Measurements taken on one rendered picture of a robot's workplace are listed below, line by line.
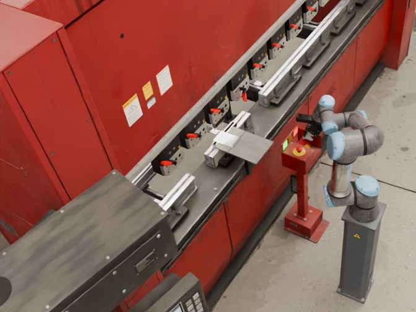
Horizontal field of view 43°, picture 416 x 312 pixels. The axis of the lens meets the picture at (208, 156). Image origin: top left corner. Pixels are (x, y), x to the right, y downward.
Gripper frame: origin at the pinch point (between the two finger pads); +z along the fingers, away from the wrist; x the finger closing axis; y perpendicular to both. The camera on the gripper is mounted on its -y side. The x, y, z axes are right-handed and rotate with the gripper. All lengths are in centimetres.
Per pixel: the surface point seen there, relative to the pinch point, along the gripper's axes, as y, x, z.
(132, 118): -56, -83, -56
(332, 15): -33, 108, 8
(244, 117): -34.4, -5.3, 7.0
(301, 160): 6.1, -5.2, 13.0
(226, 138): -33.8, -26.9, 3.2
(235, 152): -24.4, -33.7, -0.1
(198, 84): -51, -41, -42
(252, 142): -20.4, -23.4, -1.5
